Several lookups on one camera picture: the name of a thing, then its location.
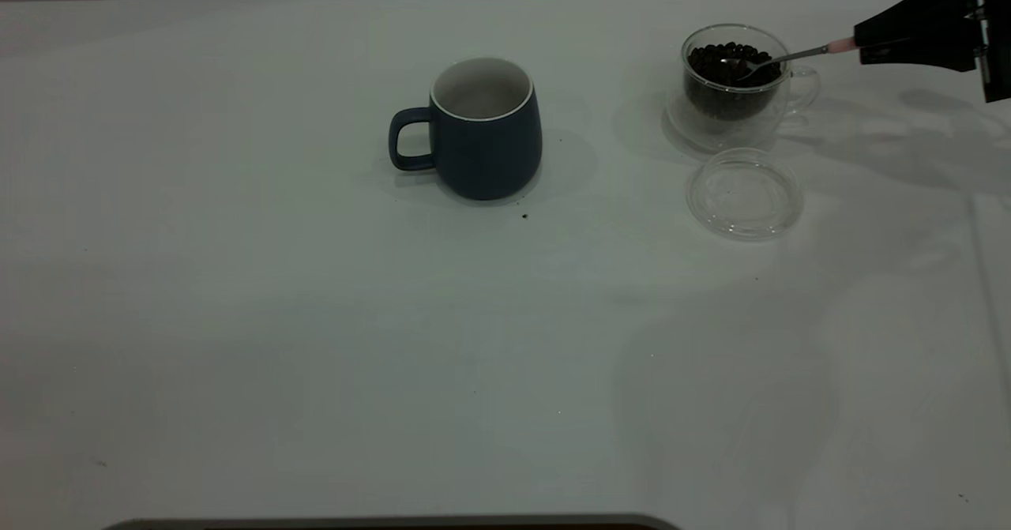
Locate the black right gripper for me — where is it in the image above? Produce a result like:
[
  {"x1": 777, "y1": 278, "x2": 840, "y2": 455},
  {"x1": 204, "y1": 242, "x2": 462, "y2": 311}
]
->
[{"x1": 853, "y1": 0, "x2": 1011, "y2": 104}]

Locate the metal spoon with pink handle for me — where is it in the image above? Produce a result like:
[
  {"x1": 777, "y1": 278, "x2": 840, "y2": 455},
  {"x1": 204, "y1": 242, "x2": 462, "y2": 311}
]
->
[{"x1": 720, "y1": 37, "x2": 859, "y2": 81}]

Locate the dark blue ceramic mug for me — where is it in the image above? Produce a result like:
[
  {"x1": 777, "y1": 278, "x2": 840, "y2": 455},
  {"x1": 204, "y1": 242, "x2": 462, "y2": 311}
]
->
[{"x1": 388, "y1": 57, "x2": 543, "y2": 201}]

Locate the pile of coffee beans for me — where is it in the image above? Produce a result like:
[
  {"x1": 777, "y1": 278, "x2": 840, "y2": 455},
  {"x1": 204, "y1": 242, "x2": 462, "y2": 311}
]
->
[{"x1": 686, "y1": 42, "x2": 783, "y2": 120}]

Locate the clear glass lid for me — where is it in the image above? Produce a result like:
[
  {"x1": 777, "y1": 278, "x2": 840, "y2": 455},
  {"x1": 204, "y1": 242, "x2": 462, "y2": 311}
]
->
[{"x1": 685, "y1": 148, "x2": 805, "y2": 241}]

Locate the clear glass handled cup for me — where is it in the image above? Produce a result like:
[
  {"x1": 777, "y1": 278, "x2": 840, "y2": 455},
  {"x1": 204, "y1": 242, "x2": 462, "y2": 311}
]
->
[{"x1": 665, "y1": 24, "x2": 821, "y2": 153}]

